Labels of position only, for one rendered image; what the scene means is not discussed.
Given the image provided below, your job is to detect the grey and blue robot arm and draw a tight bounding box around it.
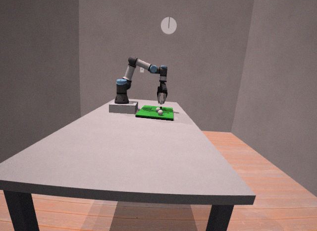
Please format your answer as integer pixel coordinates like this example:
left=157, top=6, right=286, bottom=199
left=114, top=56, right=167, bottom=104

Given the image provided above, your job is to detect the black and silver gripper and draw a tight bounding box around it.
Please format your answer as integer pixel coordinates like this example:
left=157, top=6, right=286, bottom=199
left=157, top=80, right=167, bottom=104

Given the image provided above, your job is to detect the green flat mat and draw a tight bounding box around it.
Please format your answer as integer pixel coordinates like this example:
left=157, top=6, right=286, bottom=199
left=135, top=105, right=173, bottom=121

